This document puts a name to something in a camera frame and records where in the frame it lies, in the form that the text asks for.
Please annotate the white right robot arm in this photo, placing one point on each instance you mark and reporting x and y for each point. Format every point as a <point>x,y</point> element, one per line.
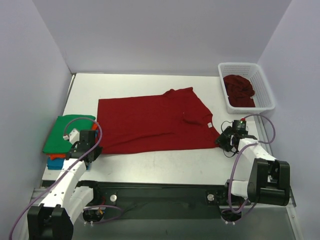
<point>269,180</point>

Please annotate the orange folded t shirt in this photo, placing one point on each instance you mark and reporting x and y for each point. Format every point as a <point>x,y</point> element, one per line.
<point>56,156</point>

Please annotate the dark red crumpled shirt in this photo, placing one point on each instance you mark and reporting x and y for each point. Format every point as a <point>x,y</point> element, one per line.
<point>239,91</point>

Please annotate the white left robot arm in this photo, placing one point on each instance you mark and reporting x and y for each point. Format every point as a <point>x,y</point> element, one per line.
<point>54,217</point>

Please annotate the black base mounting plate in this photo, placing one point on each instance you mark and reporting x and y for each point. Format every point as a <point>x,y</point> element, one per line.
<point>156,201</point>

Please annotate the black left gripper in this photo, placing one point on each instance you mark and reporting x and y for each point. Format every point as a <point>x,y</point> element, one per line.
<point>94,152</point>

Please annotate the white plastic basket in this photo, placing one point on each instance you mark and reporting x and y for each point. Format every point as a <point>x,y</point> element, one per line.
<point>262,98</point>

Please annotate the blue folded t shirt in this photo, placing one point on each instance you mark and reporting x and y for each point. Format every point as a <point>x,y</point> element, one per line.
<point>55,164</point>

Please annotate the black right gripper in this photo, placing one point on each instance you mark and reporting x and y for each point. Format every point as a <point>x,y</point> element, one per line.
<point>222,140</point>

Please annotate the aluminium extrusion rail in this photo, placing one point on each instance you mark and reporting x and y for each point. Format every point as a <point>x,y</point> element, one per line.
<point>39,192</point>

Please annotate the green folded t shirt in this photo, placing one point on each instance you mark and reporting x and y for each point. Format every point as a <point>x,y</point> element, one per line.
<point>71,117</point>

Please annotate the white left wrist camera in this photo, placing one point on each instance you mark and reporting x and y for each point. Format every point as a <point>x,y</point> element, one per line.
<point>72,137</point>

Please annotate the red t shirt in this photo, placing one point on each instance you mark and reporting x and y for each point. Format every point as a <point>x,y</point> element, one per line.
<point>174,120</point>

